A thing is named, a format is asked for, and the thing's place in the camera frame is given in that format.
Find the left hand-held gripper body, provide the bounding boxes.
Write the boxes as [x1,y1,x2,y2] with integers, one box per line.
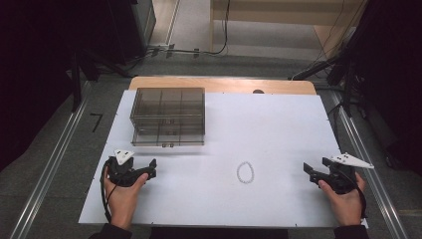
[106,148,151,187]

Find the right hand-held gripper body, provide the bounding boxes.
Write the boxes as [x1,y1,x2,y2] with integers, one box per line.
[317,151,375,196]

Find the person's right hand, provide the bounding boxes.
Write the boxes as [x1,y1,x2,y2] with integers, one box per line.
[317,172,366,227]

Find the person's left hand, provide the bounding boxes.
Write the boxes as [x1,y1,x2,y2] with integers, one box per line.
[104,168,150,231]

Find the smoky clear acrylic drawer box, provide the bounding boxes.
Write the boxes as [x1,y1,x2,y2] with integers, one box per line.
[129,87,206,148]

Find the black metal stand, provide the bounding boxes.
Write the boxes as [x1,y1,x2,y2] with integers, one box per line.
[326,49,367,118]
[68,46,132,114]

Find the black power strip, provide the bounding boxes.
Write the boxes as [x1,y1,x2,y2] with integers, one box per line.
[287,58,336,82]

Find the dark curtain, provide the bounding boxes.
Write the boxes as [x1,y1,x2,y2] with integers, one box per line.
[0,0,113,172]
[344,0,422,175]

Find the black cabinet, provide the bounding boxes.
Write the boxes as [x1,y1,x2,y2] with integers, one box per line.
[107,0,157,66]

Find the light wooden furniture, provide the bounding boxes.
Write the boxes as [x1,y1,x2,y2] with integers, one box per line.
[209,0,370,58]

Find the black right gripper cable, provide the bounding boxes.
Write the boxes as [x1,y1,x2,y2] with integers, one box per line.
[344,167,368,220]

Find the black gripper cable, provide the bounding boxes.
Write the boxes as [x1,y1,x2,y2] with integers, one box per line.
[344,167,368,220]
[100,158,117,224]

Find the metal floor rail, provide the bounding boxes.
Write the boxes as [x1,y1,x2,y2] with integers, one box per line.
[9,80,93,239]
[329,90,410,239]

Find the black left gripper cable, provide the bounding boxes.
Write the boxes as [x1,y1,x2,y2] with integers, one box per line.
[100,158,117,224]

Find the black floor cable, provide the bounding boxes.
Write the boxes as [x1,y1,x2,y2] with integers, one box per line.
[145,0,232,58]

